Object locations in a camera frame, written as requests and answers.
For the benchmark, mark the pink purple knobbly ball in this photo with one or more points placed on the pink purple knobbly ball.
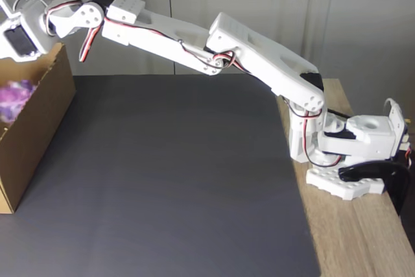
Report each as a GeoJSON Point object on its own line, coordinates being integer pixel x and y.
{"type": "Point", "coordinates": [14, 100]}

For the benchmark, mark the brown cardboard box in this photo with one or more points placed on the brown cardboard box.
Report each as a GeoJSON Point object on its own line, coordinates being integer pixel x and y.
{"type": "Point", "coordinates": [42, 121]}

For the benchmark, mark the dark grey table mat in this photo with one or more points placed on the dark grey table mat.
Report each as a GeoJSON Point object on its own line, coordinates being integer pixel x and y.
{"type": "Point", "coordinates": [162, 176]}

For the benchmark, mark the black table clamp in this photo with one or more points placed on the black table clamp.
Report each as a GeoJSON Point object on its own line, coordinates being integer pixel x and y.
{"type": "Point", "coordinates": [389, 176]}

